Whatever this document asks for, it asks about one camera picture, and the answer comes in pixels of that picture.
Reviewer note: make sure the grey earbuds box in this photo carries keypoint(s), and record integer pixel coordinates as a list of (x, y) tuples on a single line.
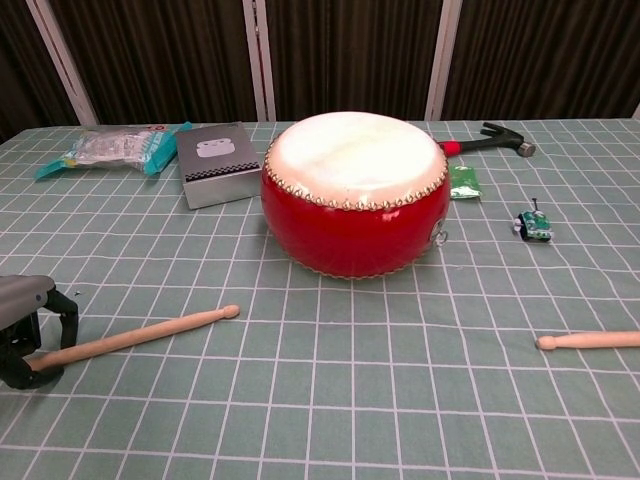
[(215, 155)]

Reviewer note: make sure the small green sachet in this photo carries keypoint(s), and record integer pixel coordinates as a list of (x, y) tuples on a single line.
[(465, 182)]

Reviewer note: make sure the teal clear plastic snack bag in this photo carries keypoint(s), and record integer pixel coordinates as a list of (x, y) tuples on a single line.
[(105, 150)]

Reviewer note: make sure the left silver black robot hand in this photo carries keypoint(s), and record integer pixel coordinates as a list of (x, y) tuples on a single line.
[(20, 290)]

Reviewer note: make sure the black red claw hammer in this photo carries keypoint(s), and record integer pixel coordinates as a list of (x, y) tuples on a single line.
[(495, 139)]

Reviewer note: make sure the red drum with white skin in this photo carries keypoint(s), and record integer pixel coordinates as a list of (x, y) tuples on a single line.
[(350, 225)]

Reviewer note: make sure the green checked tablecloth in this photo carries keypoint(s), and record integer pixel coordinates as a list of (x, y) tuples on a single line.
[(320, 390)]

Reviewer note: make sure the small green toy car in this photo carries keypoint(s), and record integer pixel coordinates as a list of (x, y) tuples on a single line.
[(535, 227)]

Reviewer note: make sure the white partition frame post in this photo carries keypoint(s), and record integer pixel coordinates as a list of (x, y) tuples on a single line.
[(442, 60), (260, 60), (65, 65)]

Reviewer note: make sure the wooden drumstick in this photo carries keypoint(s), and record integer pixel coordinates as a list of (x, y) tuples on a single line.
[(150, 334), (590, 341)]

